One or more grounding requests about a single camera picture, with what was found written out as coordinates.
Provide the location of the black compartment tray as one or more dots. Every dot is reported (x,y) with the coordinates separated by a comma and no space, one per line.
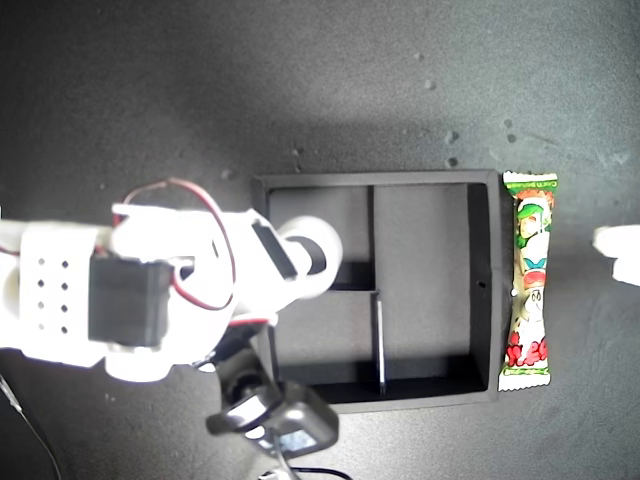
(425,275)

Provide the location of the green red snack bar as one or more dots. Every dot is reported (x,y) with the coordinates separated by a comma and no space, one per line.
(530,250)

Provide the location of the large white tape roll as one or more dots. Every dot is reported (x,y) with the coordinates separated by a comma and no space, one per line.
(331,235)

